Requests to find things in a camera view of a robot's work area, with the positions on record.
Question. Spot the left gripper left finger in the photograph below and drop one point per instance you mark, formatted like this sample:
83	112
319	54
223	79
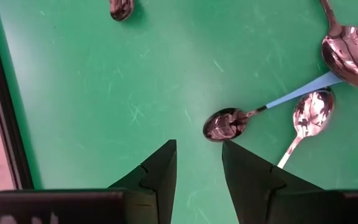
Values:
135	202

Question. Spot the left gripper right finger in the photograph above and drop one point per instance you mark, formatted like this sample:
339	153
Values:
275	202

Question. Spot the pile of metal cutlery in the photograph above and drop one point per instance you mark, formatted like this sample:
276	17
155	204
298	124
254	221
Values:
350	56

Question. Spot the metal spoon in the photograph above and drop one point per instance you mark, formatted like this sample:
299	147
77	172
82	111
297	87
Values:
121	9

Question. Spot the green table mat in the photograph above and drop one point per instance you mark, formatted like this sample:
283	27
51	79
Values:
120	93

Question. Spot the black table frame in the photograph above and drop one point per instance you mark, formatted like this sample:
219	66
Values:
5	109

